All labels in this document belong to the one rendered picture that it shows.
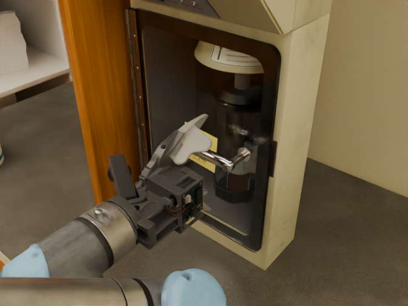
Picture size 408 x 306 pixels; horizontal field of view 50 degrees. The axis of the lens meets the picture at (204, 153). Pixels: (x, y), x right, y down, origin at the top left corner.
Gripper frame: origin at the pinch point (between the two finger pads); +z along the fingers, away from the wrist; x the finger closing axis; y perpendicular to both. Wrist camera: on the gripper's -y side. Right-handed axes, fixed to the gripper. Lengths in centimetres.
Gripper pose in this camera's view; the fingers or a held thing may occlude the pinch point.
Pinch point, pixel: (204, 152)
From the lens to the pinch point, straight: 71.3
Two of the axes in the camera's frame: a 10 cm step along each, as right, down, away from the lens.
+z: 6.4, -4.3, 6.4
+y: 7.7, 3.6, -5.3
